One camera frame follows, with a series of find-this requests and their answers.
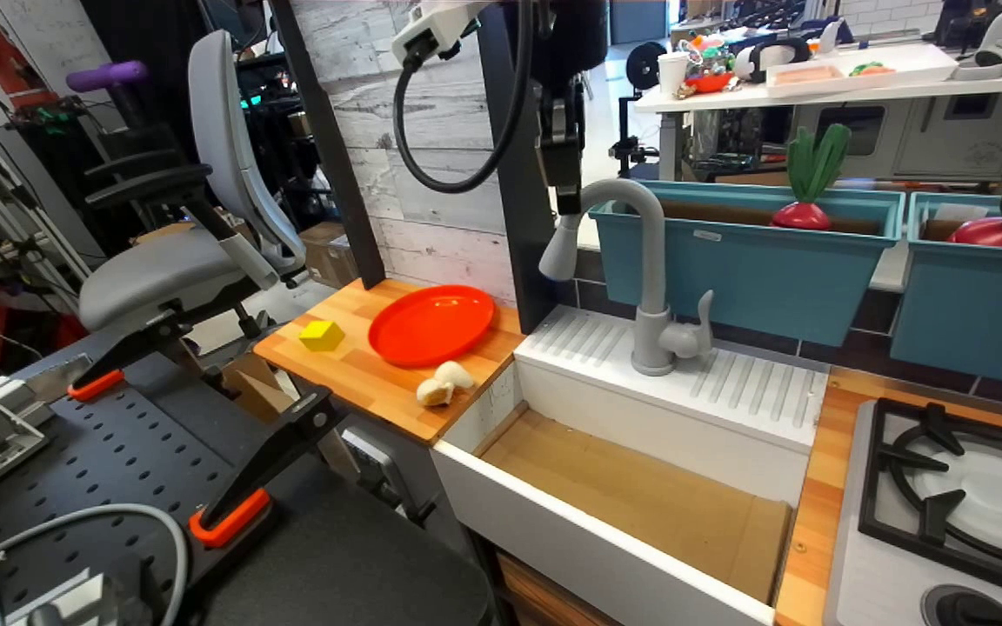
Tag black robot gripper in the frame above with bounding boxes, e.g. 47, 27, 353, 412
530, 0, 606, 217

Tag grey toy kitchen tap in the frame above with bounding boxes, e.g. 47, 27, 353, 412
541, 179, 713, 375

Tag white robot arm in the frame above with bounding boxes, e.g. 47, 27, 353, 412
390, 0, 609, 217

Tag orange round plate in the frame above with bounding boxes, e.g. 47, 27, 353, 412
370, 285, 498, 370

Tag wooden countertop board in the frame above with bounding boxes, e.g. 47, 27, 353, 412
253, 280, 521, 446

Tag left toy radish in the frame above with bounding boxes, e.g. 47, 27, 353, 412
773, 122, 854, 231

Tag cream toy mushroom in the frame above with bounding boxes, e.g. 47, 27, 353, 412
419, 363, 475, 406

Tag left teal planter box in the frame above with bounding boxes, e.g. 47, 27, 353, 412
588, 179, 912, 353

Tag teal planter box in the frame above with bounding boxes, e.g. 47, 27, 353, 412
890, 192, 1002, 380
588, 179, 912, 353

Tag yellow toy cube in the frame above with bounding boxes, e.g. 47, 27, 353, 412
300, 319, 345, 353

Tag grey office chair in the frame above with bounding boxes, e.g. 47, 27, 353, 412
79, 31, 307, 330

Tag white toy sink basin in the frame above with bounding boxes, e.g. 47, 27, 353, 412
433, 305, 829, 626

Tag white background table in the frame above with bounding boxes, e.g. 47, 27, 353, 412
639, 43, 1002, 181

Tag right teal planter box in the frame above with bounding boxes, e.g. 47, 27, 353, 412
890, 192, 1002, 380

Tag near black orange clamp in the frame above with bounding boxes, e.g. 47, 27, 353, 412
190, 390, 340, 549

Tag black orange clamp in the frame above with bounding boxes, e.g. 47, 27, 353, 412
65, 319, 184, 404
190, 390, 340, 549

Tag far black orange clamp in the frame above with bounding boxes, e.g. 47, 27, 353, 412
65, 319, 184, 404

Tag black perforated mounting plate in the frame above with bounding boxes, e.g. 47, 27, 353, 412
0, 358, 273, 626

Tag black stove knob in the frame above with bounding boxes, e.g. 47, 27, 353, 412
921, 584, 1002, 626

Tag black stove burner grate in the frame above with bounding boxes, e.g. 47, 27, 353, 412
829, 402, 1002, 626

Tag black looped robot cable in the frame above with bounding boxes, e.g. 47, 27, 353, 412
390, 0, 535, 200

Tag grey cable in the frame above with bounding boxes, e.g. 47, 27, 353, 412
0, 502, 196, 626

